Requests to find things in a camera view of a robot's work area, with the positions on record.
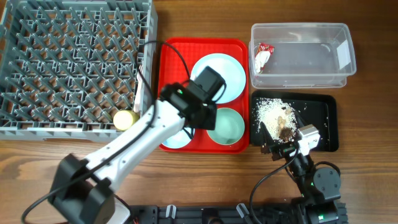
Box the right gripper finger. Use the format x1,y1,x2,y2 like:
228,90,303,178
294,111,308,128
260,121,277,154

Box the rice and food leftovers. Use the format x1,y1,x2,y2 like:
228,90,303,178
258,99,298,143

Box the small light blue saucer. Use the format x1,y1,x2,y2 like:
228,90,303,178
162,127,195,149

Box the green bowl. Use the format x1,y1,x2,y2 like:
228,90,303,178
207,108,245,146

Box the large light blue plate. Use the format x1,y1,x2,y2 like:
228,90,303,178
190,53,246,104

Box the yellow cup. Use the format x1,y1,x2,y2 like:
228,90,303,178
113,110,139,131

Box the red snack wrapper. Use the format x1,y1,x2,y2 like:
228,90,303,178
254,43,275,73

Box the white plastic spoon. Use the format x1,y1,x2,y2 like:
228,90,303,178
133,65,143,114

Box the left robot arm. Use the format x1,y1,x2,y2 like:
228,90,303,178
48,67,226,223

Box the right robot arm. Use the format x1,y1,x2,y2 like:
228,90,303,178
249,122,348,223

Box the black waste tray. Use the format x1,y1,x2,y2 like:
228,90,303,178
250,90,339,152

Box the grey dishwasher rack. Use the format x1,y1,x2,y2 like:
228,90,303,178
1,1,158,141

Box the red plastic tray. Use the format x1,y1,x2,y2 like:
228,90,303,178
158,37,250,154

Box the clear plastic bin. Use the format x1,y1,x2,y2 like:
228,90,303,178
249,22,357,89

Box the right black cable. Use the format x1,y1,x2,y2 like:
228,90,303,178
248,149,299,224

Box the black cable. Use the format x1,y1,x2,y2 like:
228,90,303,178
21,40,228,224
248,149,299,224

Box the left black cable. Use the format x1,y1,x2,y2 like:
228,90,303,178
21,40,228,224

